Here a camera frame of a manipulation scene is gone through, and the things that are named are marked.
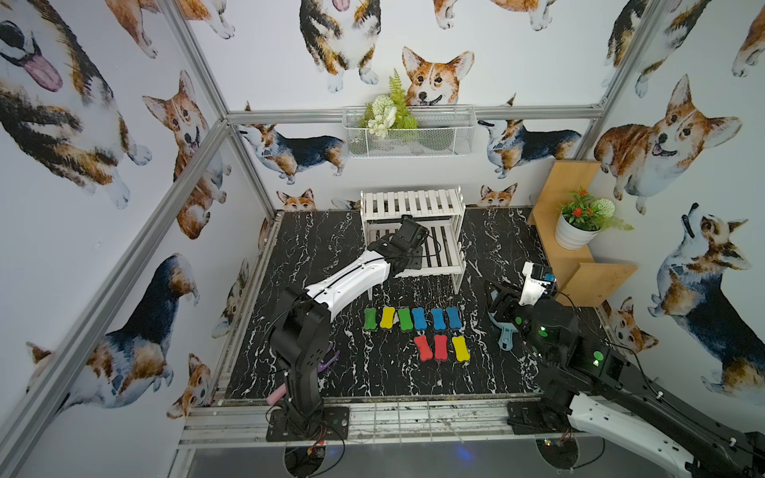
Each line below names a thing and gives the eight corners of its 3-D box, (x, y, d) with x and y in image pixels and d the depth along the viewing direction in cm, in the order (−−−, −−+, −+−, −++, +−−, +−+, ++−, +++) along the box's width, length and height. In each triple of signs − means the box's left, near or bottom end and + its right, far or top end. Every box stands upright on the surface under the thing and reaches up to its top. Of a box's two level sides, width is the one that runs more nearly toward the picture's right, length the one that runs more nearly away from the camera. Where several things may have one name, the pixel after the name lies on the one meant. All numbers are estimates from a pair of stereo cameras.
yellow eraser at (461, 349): (457, 362, 86) (458, 360, 84) (451, 339, 90) (452, 336, 88) (469, 360, 86) (471, 358, 84) (463, 337, 90) (464, 334, 89)
